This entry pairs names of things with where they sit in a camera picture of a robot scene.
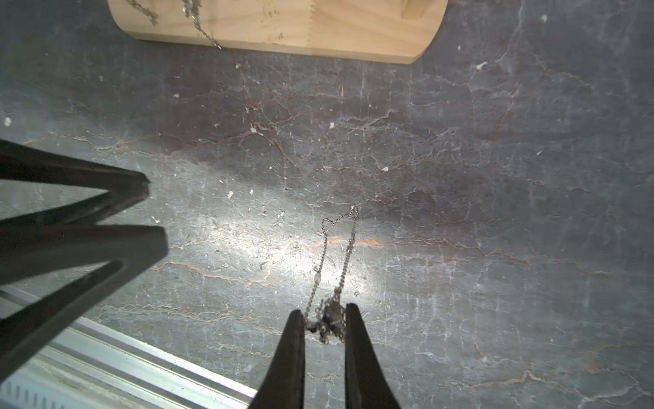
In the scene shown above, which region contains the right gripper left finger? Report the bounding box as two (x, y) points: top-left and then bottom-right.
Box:
(249, 309), (306, 409)

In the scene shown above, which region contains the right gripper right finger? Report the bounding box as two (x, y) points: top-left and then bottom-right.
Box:
(345, 303), (400, 409)

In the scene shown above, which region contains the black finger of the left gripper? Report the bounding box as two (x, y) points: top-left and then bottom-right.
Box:
(1, 141), (150, 228)

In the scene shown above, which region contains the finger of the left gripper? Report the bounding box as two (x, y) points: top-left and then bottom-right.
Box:
(1, 225), (169, 379)

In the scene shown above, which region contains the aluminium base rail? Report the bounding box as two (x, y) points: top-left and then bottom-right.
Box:
(1, 318), (256, 408)

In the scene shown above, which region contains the thin silver necklace chain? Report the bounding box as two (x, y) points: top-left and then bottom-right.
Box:
(124, 0), (224, 51)

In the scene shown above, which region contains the wooden jewelry display stand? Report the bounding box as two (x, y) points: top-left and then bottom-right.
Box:
(108, 1), (448, 64)

